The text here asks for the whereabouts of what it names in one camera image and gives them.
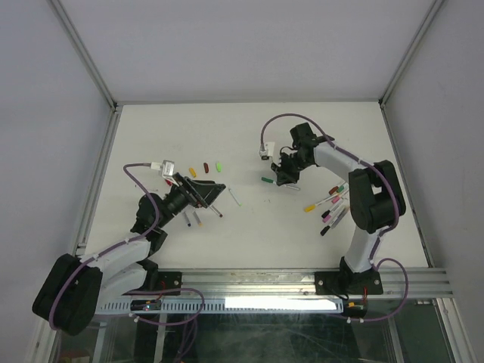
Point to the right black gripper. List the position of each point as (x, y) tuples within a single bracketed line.
[(283, 176)]

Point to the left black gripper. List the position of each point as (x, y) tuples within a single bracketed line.
[(200, 198)]

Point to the yellow pen cap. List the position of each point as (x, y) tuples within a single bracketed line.
[(192, 172)]

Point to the blue cap marker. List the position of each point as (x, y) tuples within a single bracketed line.
[(187, 220)]

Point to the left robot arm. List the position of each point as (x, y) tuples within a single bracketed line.
[(145, 238)]

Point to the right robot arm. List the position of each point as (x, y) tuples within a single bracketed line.
[(375, 197)]

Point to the black cap marker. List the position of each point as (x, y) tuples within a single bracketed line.
[(334, 220)]

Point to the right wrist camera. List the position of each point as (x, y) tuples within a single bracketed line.
[(266, 150)]

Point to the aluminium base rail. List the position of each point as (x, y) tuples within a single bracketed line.
[(415, 283)]

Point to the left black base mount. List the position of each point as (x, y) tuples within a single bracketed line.
[(162, 281)]

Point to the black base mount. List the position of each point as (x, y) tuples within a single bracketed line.
[(162, 281), (332, 281)]

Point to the white slotted cable duct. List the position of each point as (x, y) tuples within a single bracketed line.
[(239, 304)]

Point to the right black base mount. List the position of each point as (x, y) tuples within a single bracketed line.
[(332, 281)]

